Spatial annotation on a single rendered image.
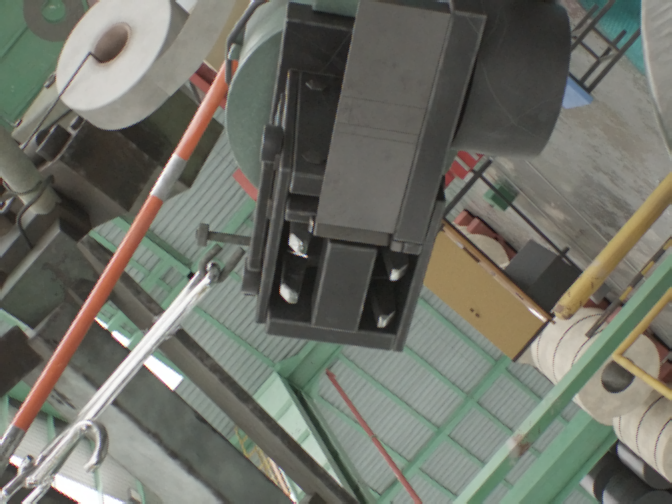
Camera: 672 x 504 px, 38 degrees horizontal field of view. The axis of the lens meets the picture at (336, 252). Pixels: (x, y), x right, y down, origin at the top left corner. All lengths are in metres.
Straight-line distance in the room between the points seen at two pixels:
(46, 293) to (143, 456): 0.22
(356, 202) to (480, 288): 10.05
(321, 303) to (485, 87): 0.14
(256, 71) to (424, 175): 0.18
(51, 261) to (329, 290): 0.66
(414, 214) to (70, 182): 0.77
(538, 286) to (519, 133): 10.42
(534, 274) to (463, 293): 0.92
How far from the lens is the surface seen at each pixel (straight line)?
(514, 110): 0.44
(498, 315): 10.70
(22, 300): 1.13
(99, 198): 1.17
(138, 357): 0.56
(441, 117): 0.42
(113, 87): 1.03
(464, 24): 0.41
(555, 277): 10.93
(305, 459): 1.13
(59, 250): 1.11
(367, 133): 0.43
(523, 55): 0.44
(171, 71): 1.02
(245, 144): 0.61
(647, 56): 0.60
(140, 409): 1.13
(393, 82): 0.42
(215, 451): 1.18
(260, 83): 0.59
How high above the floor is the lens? 1.43
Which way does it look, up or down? 2 degrees up
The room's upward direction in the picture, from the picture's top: 140 degrees counter-clockwise
